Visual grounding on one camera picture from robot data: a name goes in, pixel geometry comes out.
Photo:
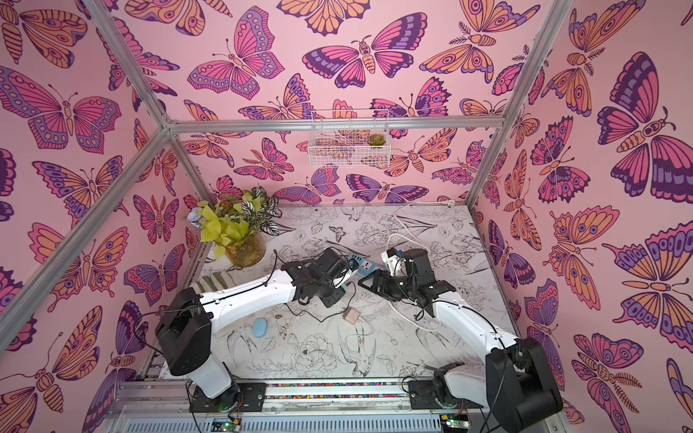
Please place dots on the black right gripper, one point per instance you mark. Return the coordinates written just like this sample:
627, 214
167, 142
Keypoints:
398, 282

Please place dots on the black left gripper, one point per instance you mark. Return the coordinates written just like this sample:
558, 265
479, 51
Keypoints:
340, 269

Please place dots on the teal power strip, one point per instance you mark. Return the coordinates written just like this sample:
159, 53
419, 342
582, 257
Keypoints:
362, 266

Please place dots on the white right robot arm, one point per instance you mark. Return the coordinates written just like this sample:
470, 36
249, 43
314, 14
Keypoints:
517, 388

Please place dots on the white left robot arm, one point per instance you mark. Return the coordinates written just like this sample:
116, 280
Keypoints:
186, 328

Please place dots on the pink charger adapter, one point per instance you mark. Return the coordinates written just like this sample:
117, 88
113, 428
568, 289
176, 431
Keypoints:
351, 315

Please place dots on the blue earbud case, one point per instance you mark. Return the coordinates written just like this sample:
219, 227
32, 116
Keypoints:
259, 328

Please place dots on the potted plant in amber vase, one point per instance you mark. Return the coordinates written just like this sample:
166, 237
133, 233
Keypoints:
234, 223

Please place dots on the beige cloth with green stripes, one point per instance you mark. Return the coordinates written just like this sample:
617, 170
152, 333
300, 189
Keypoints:
215, 282

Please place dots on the small succulent in basket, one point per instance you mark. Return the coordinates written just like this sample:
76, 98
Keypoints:
377, 140

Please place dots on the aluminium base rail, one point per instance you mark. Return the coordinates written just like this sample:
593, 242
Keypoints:
338, 405

